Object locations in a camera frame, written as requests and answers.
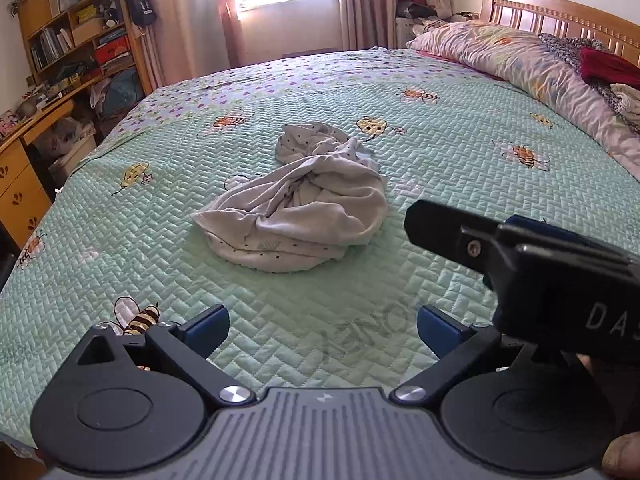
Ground dark red bag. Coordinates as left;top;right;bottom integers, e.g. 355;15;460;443
396;0;436;20

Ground grey white clothing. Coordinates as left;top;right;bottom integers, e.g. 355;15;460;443
610;82;640;136

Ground wooden headboard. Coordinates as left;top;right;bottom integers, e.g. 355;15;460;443
480;0;640;68

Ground white dotted shirt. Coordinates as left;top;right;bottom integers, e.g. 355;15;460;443
190;122;390;273

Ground white nightstand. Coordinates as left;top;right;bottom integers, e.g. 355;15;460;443
395;17;426;48

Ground green quilted bee bedspread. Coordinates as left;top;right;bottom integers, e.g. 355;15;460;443
0;47;640;461

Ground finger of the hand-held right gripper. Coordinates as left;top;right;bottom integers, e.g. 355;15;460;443
404;199;503;273
500;215;632;266

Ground wooden desk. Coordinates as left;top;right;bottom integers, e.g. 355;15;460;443
0;75;101;251

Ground dark patterned cloth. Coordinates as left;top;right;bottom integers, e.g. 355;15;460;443
540;32;640;116

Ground red garment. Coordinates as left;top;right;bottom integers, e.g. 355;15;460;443
580;47;640;86

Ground floral duvet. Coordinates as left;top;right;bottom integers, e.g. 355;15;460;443
407;20;640;181

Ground blue bag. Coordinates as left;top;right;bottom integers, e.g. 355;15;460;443
102;67;142;117

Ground navy hanging bag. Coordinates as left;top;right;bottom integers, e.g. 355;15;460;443
122;0;158;28

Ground person's right hand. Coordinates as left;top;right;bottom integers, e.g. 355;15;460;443
602;432;640;480

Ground wooden bookshelf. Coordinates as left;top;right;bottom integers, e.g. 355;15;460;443
17;0;156;96

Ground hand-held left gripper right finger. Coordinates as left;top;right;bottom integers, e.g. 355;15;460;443
390;305;523;405

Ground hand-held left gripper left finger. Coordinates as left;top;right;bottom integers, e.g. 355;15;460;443
67;304;257;408

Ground white plastic bag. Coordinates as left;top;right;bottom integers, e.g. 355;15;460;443
34;117;97;161

